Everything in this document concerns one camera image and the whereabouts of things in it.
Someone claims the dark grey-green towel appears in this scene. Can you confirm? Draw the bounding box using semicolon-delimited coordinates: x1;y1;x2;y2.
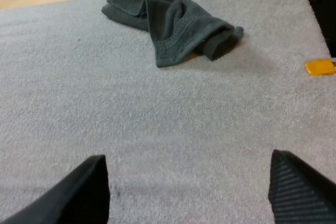
143;0;244;68
101;0;158;33

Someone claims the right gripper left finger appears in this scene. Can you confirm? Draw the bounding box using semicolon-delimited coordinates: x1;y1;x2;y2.
0;154;110;224

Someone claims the orange clip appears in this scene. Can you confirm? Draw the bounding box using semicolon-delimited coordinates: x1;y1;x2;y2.
304;58;336;77

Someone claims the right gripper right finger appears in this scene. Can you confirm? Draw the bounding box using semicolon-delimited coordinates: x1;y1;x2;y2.
268;149;336;224

